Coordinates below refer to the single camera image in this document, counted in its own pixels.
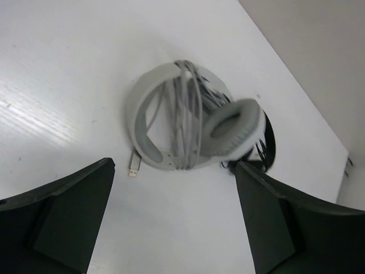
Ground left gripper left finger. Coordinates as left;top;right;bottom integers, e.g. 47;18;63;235
1;158;115;273

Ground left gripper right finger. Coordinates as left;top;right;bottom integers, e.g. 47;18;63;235
235;163;364;273

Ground white grey headphones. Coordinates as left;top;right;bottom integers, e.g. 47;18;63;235
126;60;266;170

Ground grey headphone cable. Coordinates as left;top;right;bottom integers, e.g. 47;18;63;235
127;59;229;178

